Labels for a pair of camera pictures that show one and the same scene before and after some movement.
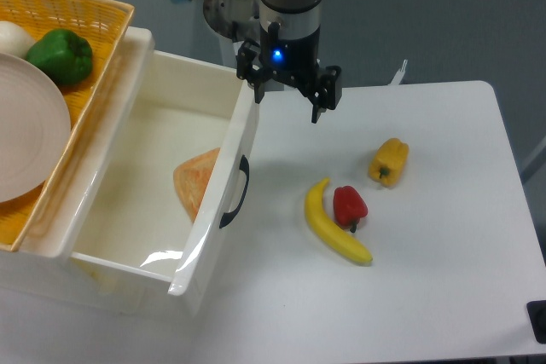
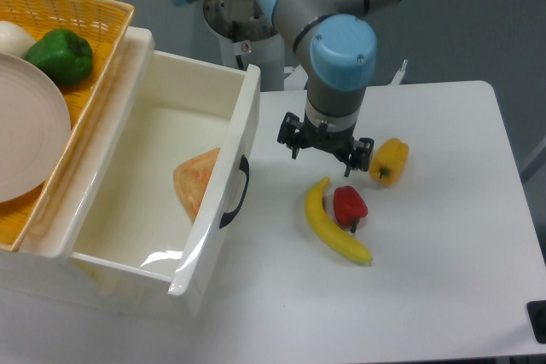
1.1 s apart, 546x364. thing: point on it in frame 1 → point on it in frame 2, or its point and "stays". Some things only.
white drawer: [159, 174] stays
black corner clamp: [536, 311] stays
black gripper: [293, 61] → [354, 152]
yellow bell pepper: [389, 162] stays
